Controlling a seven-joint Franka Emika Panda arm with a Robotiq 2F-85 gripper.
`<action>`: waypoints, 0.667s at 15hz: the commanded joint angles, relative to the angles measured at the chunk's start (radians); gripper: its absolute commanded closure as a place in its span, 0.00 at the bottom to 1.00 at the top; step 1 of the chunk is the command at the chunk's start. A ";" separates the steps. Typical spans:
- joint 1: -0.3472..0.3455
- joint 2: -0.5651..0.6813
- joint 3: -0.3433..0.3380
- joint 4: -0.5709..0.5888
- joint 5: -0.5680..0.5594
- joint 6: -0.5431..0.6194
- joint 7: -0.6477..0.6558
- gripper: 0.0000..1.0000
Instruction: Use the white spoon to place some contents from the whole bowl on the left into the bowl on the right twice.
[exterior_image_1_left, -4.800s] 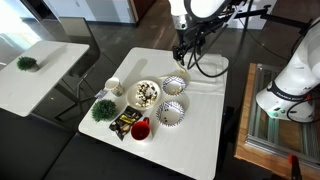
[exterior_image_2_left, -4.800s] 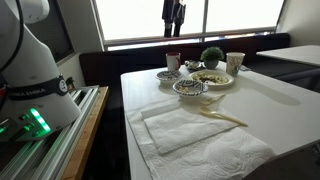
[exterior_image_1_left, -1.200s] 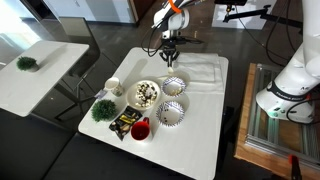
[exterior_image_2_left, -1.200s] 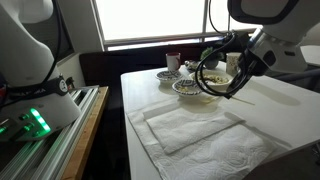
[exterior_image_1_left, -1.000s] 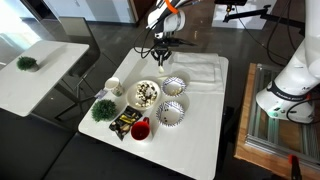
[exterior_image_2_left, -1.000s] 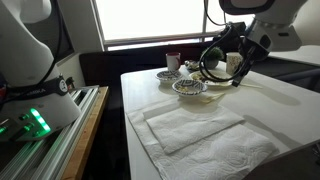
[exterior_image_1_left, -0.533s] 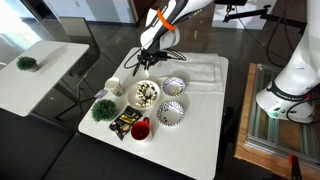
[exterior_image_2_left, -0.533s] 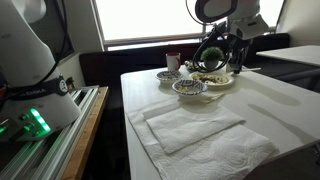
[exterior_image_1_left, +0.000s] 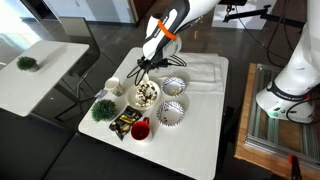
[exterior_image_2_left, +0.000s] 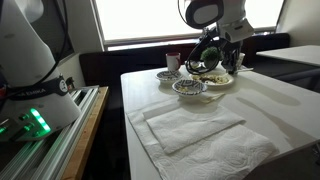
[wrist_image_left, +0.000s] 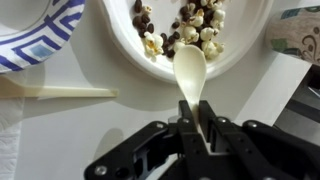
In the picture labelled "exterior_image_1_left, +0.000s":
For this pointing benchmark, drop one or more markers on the dark metal chair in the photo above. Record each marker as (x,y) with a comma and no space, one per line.
(78,40)

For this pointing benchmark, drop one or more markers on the green potted plant white pot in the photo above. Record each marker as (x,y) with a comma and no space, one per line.
(26,62)

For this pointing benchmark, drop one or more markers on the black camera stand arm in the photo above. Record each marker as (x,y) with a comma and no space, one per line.
(246,14)

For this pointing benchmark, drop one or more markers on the red and white mug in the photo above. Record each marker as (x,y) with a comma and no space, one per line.
(140,130)

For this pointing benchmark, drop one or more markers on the red clamp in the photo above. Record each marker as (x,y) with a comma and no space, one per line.
(294,163)

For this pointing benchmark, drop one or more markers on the white side table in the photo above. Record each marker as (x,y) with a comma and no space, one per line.
(50,66)

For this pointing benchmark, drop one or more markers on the blue patterned bowl with popcorn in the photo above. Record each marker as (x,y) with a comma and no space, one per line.
(173,83)

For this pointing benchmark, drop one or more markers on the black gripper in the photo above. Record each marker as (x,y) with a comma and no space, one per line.
(151,63)

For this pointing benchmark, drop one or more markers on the green potted plant grey pot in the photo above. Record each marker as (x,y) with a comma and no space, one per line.
(104,110)

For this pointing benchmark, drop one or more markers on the black snack packet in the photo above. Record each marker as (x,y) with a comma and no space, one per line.
(125,121)

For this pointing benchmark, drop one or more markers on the white plastic spoon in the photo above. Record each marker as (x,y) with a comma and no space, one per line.
(147,78)

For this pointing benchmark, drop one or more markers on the small blue packet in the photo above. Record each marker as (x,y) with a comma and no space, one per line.
(100,94)

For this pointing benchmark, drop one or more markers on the wooden base board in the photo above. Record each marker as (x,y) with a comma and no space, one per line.
(243,133)

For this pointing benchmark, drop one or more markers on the popcorn pieces in bowl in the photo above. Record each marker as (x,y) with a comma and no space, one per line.
(175,90)

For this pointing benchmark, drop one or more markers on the popcorn and coffee bean mix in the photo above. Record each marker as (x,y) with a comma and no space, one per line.
(145,95)

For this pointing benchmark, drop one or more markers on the white round plate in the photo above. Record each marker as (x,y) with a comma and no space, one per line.
(130,97)

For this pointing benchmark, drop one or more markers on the aluminium rail platform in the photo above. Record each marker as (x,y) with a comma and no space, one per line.
(266,133)

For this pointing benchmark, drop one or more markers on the dark bench sofa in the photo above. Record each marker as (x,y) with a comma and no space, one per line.
(40,150)

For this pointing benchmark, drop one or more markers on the white cabinet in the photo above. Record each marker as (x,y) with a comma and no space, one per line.
(100,10)

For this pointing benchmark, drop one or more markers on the large white paper towel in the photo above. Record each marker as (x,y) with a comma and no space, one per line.
(203,86)

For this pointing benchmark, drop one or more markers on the small folded paper towel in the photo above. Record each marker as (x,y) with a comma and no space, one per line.
(203,71)

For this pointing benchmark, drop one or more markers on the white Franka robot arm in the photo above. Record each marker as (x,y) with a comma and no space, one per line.
(293,76)

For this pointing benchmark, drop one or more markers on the blue patterned bowl with beans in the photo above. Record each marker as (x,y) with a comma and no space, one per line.
(170,114)

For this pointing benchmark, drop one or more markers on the patterned paper cup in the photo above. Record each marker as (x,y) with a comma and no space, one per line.
(114,86)

